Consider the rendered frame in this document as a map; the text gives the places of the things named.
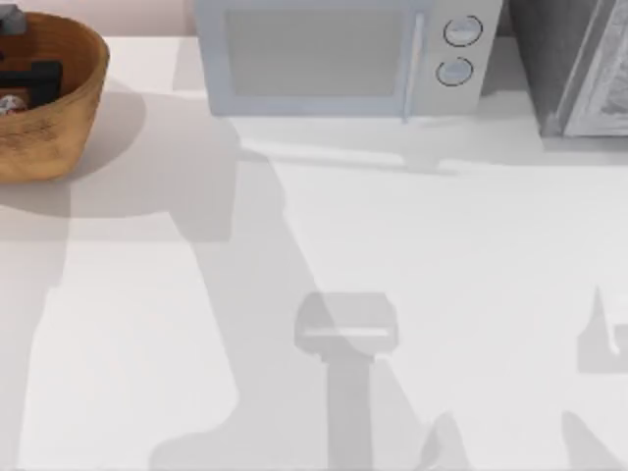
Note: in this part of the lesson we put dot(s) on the round wooden basket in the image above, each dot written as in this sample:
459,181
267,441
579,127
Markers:
54,137

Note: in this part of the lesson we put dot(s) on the small brown and white item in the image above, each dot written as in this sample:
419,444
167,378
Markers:
9,104

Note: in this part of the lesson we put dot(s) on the round microwave knob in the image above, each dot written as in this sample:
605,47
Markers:
463,31
454,71

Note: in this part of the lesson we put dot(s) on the grey cabinet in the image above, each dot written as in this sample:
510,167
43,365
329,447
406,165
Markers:
539,59

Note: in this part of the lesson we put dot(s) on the microwave oven door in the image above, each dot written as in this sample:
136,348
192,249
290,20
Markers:
314,54

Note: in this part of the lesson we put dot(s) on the pale grey rounded box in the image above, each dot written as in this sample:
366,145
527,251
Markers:
11,20

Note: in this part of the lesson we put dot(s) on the pale microwave oven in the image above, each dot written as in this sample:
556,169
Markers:
490,59

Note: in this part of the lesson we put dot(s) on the pale grey cabinet door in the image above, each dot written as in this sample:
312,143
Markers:
603,83

